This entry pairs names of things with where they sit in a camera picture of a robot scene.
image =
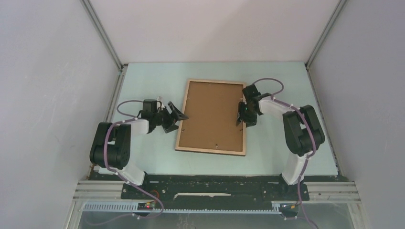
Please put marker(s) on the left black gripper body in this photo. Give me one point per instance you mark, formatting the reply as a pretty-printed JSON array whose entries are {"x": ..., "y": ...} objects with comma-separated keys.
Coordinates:
[{"x": 164, "y": 117}]

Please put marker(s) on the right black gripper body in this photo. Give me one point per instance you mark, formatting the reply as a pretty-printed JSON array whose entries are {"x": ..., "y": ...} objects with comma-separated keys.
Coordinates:
[{"x": 251, "y": 117}]

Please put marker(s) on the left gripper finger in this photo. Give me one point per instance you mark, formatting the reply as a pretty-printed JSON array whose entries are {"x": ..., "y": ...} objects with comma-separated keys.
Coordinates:
[
  {"x": 176, "y": 114},
  {"x": 169, "y": 128}
]

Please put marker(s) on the wooden picture frame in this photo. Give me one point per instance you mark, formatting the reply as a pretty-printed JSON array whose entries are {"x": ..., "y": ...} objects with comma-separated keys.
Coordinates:
[{"x": 245, "y": 142}]

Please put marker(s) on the brown cardboard backing board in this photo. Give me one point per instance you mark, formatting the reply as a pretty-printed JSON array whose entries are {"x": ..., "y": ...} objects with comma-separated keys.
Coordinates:
[{"x": 212, "y": 117}]

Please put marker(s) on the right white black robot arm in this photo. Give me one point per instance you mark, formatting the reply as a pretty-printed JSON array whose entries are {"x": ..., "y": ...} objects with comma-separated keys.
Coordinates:
[{"x": 302, "y": 129}]

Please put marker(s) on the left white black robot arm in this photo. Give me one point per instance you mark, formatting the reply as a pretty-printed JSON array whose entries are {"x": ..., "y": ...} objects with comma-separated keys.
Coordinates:
[{"x": 111, "y": 147}]

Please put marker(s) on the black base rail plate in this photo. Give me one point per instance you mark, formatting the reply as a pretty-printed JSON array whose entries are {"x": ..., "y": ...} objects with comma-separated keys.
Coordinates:
[{"x": 217, "y": 192}]

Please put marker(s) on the white cable duct strip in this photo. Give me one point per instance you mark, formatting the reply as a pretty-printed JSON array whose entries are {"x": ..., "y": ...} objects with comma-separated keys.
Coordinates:
[{"x": 133, "y": 207}]

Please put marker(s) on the left corner aluminium post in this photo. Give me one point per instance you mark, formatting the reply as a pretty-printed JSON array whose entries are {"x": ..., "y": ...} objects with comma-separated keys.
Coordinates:
[{"x": 94, "y": 18}]

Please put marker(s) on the corner aluminium post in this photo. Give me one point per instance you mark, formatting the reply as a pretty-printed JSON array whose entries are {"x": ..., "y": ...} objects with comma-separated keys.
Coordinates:
[
  {"x": 94, "y": 18},
  {"x": 325, "y": 32}
]

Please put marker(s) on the aluminium frame rails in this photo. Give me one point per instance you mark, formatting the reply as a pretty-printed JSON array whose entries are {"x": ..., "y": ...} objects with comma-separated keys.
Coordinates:
[{"x": 319, "y": 192}]

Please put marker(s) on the right corner aluminium post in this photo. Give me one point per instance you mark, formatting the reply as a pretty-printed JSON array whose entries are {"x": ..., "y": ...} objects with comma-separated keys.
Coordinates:
[{"x": 325, "y": 32}]

